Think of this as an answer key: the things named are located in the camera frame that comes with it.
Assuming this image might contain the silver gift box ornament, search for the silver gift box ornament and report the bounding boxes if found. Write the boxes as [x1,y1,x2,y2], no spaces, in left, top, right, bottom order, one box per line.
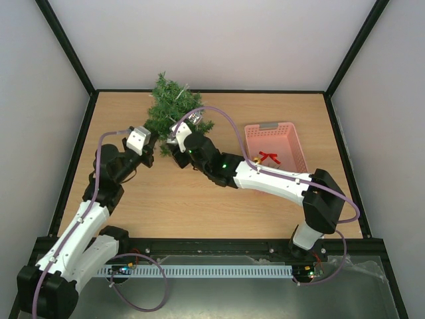
[187,110,203,125]

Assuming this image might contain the small green christmas tree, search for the small green christmas tree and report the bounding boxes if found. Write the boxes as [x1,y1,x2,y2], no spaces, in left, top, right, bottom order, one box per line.
[144,72,203,157]

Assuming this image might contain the clear string lights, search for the clear string lights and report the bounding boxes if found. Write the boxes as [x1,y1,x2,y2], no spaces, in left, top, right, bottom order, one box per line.
[148,78,202,127]

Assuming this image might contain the pink plastic basket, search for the pink plastic basket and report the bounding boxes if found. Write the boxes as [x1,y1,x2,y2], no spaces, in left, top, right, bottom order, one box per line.
[244,122,308,173]

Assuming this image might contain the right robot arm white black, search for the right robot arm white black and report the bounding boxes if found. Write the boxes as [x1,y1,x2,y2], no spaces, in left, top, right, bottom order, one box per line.
[166,133,344,261]

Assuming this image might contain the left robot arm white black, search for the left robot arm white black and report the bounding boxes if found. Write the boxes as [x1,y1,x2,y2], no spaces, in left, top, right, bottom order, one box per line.
[17,131,157,318]

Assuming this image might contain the red ribbon bow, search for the red ribbon bow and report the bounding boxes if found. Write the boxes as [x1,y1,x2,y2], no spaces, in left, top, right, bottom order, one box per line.
[258,152,281,165]

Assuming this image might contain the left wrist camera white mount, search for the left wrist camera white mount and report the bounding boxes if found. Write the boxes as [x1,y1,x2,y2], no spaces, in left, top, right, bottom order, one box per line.
[125,126,151,156]

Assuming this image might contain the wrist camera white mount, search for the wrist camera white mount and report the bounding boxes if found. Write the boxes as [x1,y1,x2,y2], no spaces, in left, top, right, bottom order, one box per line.
[166,122,192,152]
[125,126,151,156]

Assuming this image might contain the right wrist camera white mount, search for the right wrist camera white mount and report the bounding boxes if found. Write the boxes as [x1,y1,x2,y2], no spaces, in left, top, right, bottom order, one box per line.
[166,122,192,152]

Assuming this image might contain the black aluminium rail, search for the black aluminium rail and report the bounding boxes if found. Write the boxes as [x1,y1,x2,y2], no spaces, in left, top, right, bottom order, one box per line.
[33,237,386,263]

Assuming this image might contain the purple floor cable loop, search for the purple floor cable loop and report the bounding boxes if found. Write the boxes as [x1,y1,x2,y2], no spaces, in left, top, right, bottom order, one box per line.
[108,253,169,312]

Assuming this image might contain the light blue cable duct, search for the light blue cable duct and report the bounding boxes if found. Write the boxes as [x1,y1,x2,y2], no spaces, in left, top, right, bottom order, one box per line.
[94,265,293,279]

